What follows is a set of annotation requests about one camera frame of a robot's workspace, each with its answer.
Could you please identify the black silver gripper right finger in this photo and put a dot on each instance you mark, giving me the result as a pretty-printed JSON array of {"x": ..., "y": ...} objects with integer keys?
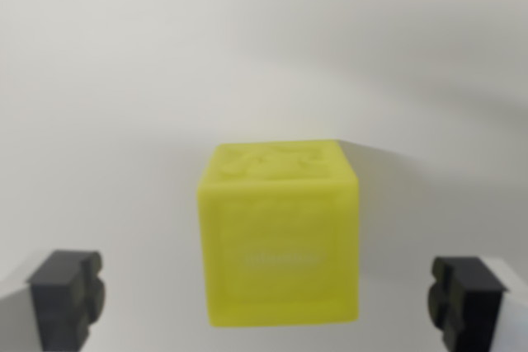
[{"x": 470, "y": 306}]

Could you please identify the black silver gripper left finger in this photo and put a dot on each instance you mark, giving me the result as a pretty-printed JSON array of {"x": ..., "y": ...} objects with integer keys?
[{"x": 57, "y": 298}]

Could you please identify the yellow embossed cube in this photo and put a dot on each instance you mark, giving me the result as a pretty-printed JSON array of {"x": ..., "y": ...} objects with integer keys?
[{"x": 276, "y": 236}]

